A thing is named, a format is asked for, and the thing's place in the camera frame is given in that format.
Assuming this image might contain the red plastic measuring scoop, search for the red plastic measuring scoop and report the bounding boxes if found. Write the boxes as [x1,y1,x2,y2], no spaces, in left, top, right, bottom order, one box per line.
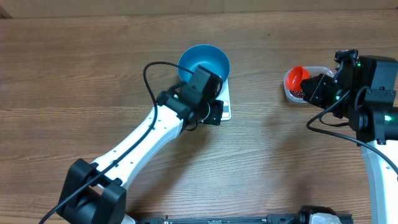
[285,66,310,91]

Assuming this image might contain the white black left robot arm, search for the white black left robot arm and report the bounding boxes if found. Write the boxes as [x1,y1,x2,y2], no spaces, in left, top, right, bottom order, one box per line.
[48,65,230,223]

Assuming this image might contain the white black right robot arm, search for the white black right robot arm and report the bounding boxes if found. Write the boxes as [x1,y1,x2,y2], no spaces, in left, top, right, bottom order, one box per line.
[300,49,397,223]

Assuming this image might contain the white digital kitchen scale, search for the white digital kitchen scale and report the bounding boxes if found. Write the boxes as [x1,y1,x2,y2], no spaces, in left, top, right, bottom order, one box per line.
[216,80,232,121]

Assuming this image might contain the blue bowl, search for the blue bowl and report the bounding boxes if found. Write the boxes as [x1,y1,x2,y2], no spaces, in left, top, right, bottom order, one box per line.
[178,44,231,85]

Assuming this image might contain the clear plastic food container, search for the clear plastic food container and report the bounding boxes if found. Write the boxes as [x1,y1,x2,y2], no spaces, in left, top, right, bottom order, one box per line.
[283,66,334,104]

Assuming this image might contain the red beans in container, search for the red beans in container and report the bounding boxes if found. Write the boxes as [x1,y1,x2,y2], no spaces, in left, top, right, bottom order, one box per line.
[290,90,304,98]

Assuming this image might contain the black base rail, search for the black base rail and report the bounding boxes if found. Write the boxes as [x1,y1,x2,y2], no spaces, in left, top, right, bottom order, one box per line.
[136,205,354,224]

